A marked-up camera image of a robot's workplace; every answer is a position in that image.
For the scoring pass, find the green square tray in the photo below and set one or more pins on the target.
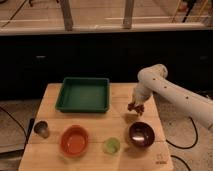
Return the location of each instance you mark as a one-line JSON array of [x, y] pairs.
[[83, 95]]

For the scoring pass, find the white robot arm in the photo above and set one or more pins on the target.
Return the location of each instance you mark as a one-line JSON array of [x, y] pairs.
[[153, 79]]

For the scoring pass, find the dark red grape bunch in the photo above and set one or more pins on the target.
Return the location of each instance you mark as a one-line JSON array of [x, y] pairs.
[[138, 109]]

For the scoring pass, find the green cup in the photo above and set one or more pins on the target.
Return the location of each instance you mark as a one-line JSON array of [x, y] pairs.
[[111, 145]]

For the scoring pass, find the dark purple bowl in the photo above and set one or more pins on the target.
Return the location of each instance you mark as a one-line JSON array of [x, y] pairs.
[[141, 135]]

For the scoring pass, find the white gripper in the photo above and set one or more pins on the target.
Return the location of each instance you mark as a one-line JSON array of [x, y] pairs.
[[140, 94]]

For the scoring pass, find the grey metal cup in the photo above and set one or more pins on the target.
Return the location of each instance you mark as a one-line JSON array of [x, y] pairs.
[[41, 128]]

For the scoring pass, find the red bowl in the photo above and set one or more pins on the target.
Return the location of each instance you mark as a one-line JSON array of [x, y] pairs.
[[73, 141]]

